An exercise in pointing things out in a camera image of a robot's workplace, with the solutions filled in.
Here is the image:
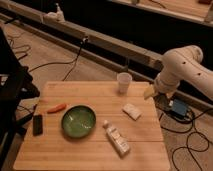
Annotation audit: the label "black floor cable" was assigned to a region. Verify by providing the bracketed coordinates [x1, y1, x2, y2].
[28, 36, 89, 82]

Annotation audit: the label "black stand at left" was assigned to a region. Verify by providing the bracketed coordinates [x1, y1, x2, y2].
[0, 27, 40, 169]

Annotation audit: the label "blue power box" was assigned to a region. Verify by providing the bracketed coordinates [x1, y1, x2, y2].
[171, 99, 188, 118]

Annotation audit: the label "black cables at right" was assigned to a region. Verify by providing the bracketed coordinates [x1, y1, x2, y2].
[156, 103, 213, 171]

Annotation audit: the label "clear plastic cup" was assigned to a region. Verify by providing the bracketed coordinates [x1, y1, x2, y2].
[117, 72, 132, 94]

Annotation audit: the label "green ceramic bowl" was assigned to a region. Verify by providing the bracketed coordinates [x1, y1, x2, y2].
[61, 105, 96, 138]

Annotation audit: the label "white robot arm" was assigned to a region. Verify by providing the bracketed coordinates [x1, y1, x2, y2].
[144, 45, 213, 101]

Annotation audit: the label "black rectangular block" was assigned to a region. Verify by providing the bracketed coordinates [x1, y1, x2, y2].
[33, 115, 43, 136]

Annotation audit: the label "white object on rail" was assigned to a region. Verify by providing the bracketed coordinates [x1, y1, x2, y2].
[45, 3, 65, 22]

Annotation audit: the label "white tube bottle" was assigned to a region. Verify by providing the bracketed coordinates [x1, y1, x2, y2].
[103, 120, 130, 157]

